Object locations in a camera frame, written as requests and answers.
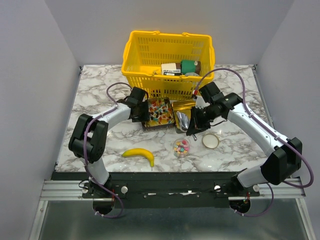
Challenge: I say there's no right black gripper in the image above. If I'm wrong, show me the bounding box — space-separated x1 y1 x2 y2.
186 103 221 136

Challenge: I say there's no shiny metal scoop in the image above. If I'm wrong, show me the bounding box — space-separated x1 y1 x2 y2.
176 110 198 141

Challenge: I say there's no candy tin box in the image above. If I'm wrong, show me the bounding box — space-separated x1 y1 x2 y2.
141 97 198 133

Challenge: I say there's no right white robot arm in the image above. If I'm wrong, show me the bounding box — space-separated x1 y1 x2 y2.
186 82 302 196

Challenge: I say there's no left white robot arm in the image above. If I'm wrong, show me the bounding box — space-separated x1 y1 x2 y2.
68 86 149 198

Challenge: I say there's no gold jar lid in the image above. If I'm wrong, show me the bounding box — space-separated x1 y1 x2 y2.
202 133 220 149

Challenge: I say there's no clear plastic jar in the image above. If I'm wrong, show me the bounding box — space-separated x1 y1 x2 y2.
172 138 190 158

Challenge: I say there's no yellow banana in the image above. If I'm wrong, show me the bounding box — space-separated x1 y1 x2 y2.
121 148 155 168

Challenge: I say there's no white and black box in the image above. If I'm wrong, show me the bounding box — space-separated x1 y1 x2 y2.
161 62 182 75

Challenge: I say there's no yellow plastic shopping basket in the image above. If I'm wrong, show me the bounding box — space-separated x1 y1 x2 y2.
121 30 215 101

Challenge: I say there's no green and brown bottle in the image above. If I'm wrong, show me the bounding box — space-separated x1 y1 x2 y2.
176 59 201 75

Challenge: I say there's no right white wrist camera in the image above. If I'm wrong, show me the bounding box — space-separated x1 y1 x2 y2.
192 90 208 109

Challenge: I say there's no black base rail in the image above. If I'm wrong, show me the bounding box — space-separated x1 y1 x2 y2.
51 171 260 213

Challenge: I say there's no aluminium frame rail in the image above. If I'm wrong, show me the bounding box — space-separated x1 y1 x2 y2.
40 180 306 201

